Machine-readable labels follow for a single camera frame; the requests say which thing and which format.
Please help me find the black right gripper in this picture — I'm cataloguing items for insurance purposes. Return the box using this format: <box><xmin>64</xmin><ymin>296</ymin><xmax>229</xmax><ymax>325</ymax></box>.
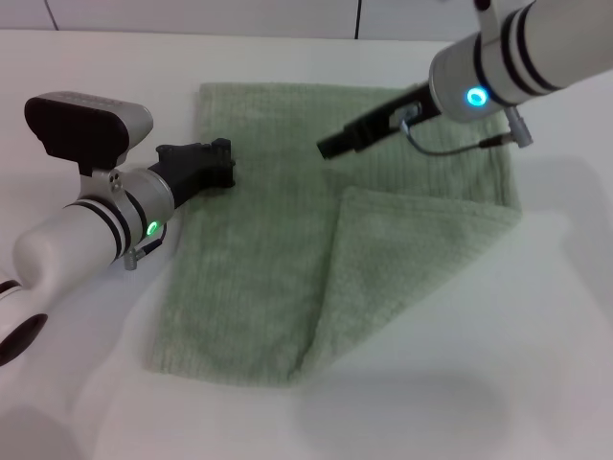
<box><xmin>316</xmin><ymin>82</ymin><xmax>443</xmax><ymax>162</ymax></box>

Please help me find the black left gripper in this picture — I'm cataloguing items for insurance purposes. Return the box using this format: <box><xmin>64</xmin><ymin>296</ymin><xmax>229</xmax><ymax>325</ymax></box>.
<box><xmin>147</xmin><ymin>137</ymin><xmax>239</xmax><ymax>212</ymax></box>

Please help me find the green ribbed towel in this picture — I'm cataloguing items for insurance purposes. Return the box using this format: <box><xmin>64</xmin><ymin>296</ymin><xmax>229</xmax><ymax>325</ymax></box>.
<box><xmin>143</xmin><ymin>81</ymin><xmax>524</xmax><ymax>388</ymax></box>

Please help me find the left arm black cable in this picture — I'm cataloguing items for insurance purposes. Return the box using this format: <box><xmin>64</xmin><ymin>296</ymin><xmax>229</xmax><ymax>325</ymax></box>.
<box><xmin>123</xmin><ymin>221</ymin><xmax>169</xmax><ymax>272</ymax></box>

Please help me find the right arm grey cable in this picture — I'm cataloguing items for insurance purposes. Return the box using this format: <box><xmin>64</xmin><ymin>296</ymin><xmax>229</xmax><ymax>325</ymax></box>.
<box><xmin>396</xmin><ymin>105</ymin><xmax>529</xmax><ymax>157</ymax></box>

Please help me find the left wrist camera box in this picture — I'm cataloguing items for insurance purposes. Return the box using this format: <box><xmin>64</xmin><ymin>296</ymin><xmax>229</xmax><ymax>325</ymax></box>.
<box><xmin>23</xmin><ymin>90</ymin><xmax>155</xmax><ymax>197</ymax></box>

